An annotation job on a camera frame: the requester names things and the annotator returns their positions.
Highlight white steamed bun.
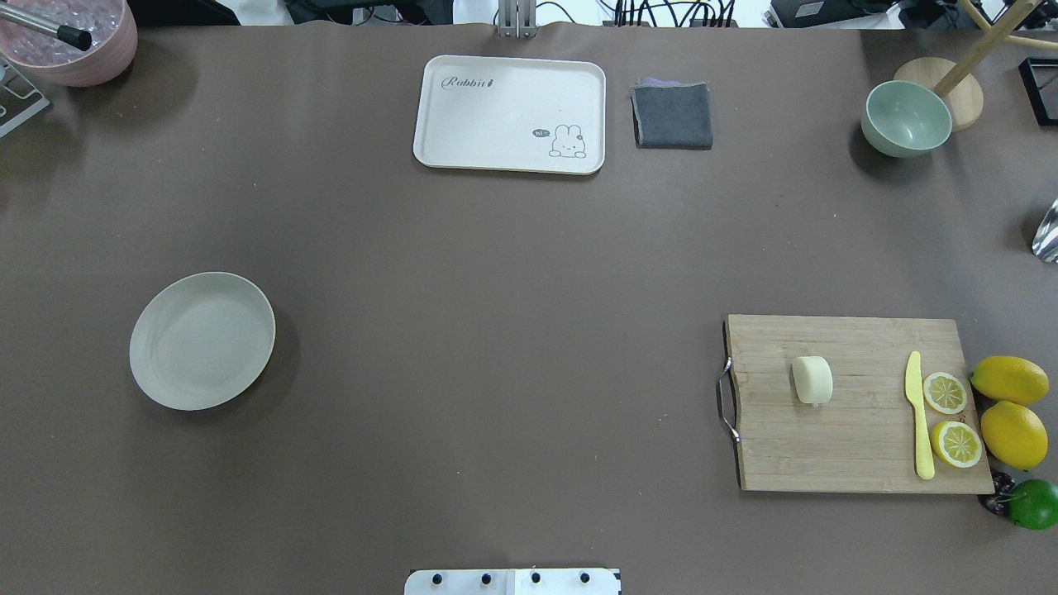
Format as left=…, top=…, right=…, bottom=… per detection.
left=791, top=355, right=834, bottom=407

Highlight grey round plate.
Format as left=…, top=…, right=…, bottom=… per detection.
left=129, top=272, right=276, bottom=411

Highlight cream rabbit tray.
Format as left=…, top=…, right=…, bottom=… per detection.
left=412, top=55, right=606, bottom=174

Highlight black tray at edge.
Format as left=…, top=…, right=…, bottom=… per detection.
left=1017, top=57, right=1057, bottom=126

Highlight grey folded cloth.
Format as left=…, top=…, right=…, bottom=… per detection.
left=631, top=79, right=714, bottom=150

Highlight bamboo cutting board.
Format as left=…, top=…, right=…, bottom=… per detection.
left=717, top=315, right=993, bottom=494

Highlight green bowl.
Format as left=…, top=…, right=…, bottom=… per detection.
left=860, top=80, right=955, bottom=159

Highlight upper lemon half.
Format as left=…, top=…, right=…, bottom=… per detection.
left=922, top=372, right=970, bottom=415

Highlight lemon half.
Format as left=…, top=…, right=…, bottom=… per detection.
left=929, top=421, right=984, bottom=469
left=922, top=372, right=970, bottom=415

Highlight yellow plastic knife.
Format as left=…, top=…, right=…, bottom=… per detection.
left=902, top=350, right=936, bottom=481

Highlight lower lemon half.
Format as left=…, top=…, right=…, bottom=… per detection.
left=929, top=421, right=984, bottom=469

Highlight wooden mug tree stand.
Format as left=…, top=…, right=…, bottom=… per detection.
left=894, top=1, right=1056, bottom=132

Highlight upper whole lemon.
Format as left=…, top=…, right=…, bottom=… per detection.
left=969, top=355, right=1050, bottom=407

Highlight whole lemon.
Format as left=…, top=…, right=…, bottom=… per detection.
left=969, top=355, right=1050, bottom=407
left=981, top=402, right=1048, bottom=471

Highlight pink bowl of ice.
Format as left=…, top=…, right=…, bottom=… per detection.
left=1, top=1, right=136, bottom=88

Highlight lower whole lemon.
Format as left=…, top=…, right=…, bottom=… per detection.
left=981, top=402, right=1048, bottom=471

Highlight dark purple grapes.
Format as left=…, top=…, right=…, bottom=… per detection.
left=978, top=471, right=1016, bottom=517

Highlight silver metal scoop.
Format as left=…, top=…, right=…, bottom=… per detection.
left=1029, top=199, right=1058, bottom=264

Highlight metal scoop black tip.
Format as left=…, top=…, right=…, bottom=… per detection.
left=1, top=1, right=93, bottom=50

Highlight green lime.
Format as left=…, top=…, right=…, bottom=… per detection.
left=1008, top=477, right=1057, bottom=531

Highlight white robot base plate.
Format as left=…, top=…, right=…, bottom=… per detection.
left=403, top=567, right=622, bottom=594

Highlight white wire cup rack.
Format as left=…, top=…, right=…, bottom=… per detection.
left=0, top=58, right=50, bottom=138

